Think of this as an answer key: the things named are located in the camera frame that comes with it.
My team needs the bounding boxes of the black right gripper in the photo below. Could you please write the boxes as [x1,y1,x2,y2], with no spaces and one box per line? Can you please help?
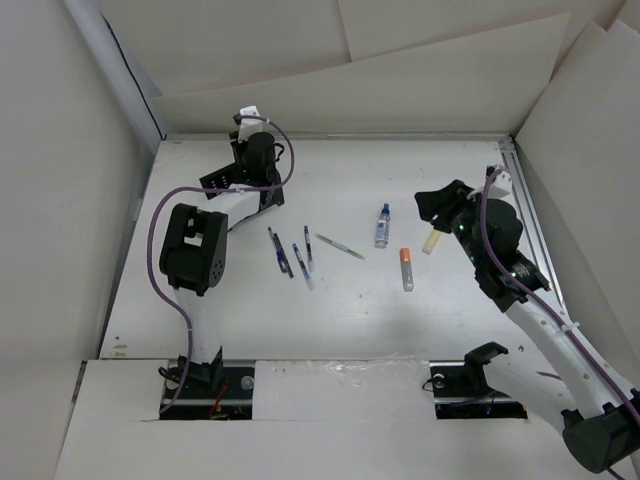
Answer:
[415,179,489,269]

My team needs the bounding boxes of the yellow highlighter marker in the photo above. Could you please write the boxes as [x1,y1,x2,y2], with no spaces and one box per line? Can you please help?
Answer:
[422,229,441,255]

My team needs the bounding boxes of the orange capped glue stick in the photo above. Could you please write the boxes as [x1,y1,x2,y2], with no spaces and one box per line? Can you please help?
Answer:
[399,247,415,292]

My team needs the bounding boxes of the clear blue spray bottle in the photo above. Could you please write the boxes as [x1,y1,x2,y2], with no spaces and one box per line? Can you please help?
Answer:
[374,203,390,248]

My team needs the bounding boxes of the dark blue clip pen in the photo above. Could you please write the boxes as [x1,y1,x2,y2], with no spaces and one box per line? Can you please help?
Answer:
[268,227,294,278]

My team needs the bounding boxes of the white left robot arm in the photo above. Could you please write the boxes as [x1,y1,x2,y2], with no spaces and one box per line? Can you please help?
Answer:
[159,131,285,397]

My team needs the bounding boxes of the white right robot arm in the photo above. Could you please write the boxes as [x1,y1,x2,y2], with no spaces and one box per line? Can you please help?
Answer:
[414,180,639,474]

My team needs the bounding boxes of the black slotted organizer box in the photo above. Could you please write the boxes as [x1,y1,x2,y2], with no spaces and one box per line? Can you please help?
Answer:
[199,163,285,227]

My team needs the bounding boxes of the green thin pen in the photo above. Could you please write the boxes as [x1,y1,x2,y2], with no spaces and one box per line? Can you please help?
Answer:
[314,233,365,260]

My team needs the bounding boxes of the blue clear gel pen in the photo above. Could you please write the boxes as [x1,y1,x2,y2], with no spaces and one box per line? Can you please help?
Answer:
[292,243,315,291]

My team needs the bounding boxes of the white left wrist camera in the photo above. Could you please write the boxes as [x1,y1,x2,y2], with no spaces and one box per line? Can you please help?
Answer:
[238,105,264,143]

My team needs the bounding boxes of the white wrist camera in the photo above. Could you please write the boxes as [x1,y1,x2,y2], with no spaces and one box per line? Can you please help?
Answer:
[238,105,264,143]
[485,165,513,200]

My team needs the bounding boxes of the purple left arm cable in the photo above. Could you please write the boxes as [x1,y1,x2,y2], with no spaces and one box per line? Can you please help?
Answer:
[148,113,298,411]

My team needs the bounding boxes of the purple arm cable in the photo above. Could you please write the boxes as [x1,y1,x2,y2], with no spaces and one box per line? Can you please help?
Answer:
[439,169,640,480]
[148,113,298,411]

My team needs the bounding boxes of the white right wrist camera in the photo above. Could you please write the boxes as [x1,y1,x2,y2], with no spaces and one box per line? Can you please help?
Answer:
[485,165,513,200]

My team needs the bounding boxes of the aluminium rail right side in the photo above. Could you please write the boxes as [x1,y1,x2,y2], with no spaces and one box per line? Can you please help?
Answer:
[498,136,567,314]

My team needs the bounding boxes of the aluminium rail back edge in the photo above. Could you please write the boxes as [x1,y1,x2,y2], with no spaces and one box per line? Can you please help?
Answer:
[164,131,511,140]

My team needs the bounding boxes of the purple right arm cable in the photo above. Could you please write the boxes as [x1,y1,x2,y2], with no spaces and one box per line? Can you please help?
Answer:
[439,169,640,480]

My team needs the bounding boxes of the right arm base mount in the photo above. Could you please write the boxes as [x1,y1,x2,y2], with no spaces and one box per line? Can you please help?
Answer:
[422,342,528,420]

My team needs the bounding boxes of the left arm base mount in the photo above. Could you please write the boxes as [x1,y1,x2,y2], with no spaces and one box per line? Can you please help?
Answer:
[158,351,256,421]

